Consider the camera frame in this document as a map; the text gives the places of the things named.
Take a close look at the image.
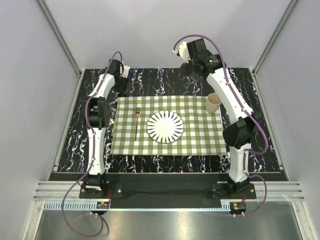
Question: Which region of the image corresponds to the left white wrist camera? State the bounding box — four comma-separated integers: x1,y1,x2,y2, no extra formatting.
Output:
121,65,131,78

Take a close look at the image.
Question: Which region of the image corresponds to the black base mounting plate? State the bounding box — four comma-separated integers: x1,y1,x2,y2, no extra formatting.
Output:
77,174,257,200

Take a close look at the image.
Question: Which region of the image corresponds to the aluminium frame post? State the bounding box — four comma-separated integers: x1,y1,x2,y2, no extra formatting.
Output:
35,0,82,77
252,0,300,75

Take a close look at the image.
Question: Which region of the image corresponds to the green checkered cloth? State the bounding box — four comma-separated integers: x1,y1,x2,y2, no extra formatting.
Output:
110,95,227,156

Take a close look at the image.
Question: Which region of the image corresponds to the white blue striped plate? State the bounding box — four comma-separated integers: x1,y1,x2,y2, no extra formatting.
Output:
146,110,184,144

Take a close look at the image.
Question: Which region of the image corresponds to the purple cable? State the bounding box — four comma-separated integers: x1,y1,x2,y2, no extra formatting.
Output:
60,51,125,238
173,33,270,218

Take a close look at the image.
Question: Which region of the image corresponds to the right aluminium frame post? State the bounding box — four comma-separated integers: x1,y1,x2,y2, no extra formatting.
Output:
252,0,300,75

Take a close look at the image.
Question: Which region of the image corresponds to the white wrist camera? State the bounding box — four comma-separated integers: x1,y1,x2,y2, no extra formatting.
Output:
121,65,131,78
172,41,191,63

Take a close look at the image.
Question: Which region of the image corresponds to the left aluminium frame post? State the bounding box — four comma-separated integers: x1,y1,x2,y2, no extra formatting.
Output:
35,0,82,77

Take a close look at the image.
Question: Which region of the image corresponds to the aluminium front rail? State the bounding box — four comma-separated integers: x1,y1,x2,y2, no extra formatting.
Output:
33,181,305,212

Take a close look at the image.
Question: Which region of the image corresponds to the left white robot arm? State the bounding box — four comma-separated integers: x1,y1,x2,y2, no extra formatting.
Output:
83,59,130,198

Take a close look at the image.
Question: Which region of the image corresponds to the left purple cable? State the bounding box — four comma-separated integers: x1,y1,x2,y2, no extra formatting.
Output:
60,51,125,238

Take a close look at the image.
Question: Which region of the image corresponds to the beige paper cup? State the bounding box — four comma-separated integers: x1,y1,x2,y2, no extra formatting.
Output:
205,93,222,114

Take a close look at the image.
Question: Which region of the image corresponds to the brown wooden fork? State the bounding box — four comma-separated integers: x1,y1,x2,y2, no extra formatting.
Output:
134,107,141,141

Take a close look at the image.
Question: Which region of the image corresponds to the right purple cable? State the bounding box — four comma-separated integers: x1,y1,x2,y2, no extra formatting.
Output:
173,33,270,218

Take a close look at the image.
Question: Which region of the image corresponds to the blue plastic knife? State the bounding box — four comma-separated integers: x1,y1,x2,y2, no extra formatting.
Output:
127,70,132,78

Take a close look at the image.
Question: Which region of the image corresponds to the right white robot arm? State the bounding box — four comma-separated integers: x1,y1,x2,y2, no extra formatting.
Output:
174,38,263,199

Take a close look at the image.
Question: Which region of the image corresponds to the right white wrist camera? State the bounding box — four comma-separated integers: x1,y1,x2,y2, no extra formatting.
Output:
172,41,191,63

